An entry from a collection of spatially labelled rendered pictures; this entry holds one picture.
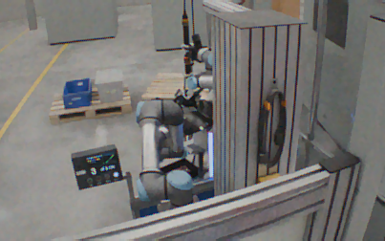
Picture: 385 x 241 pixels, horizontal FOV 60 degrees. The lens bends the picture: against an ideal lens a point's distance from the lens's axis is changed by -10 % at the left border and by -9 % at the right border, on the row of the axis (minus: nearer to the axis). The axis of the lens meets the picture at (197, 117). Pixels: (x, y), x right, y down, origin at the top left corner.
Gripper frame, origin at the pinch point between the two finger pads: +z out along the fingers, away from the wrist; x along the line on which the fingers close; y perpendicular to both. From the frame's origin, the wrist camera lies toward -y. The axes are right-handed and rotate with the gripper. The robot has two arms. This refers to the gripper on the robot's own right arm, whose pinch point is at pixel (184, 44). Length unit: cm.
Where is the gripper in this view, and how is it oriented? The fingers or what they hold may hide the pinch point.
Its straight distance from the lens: 234.2
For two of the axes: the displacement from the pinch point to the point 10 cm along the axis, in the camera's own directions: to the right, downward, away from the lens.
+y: 0.4, 8.9, 4.6
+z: -5.3, -3.7, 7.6
